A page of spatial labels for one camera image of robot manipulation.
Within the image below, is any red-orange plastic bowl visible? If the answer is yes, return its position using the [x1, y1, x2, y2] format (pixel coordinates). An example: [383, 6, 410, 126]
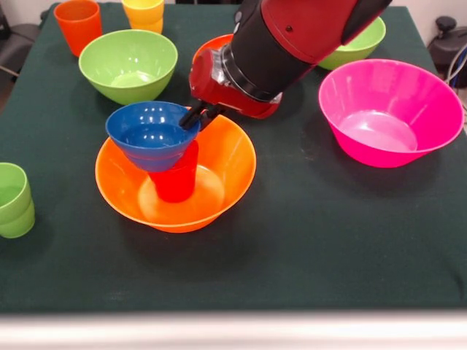
[192, 34, 234, 70]

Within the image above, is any large orange plastic bowl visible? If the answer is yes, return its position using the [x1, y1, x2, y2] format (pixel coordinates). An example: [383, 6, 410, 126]
[95, 112, 258, 233]

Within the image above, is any large pink plastic bowl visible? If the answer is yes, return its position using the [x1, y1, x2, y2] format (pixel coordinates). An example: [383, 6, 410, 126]
[318, 58, 466, 169]

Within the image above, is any dark green table cloth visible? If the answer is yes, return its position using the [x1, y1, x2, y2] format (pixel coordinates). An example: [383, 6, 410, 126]
[0, 1, 467, 314]

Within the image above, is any small blue plastic bowl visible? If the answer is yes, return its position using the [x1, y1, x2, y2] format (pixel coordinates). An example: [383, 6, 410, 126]
[105, 101, 202, 174]

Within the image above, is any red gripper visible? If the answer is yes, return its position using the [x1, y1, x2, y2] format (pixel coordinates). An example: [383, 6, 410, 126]
[178, 48, 284, 133]

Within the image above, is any yellow plastic cup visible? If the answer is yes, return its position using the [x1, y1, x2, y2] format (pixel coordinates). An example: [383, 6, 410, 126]
[121, 0, 166, 26]
[128, 16, 164, 36]

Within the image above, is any grey cable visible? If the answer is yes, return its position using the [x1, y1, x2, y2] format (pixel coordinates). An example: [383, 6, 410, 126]
[447, 43, 467, 110]

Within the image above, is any red plastic cup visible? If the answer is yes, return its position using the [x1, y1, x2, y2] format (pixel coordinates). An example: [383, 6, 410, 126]
[148, 140, 200, 204]

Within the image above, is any orange-red plastic cup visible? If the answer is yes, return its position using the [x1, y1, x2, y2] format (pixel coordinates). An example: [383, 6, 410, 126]
[53, 0, 104, 58]

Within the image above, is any green plastic cup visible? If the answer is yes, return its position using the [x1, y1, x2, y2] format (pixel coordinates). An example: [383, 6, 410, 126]
[0, 162, 32, 225]
[0, 200, 36, 240]

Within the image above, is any green plastic bowl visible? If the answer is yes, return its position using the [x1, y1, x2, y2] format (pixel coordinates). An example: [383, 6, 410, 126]
[317, 16, 387, 71]
[78, 29, 179, 107]

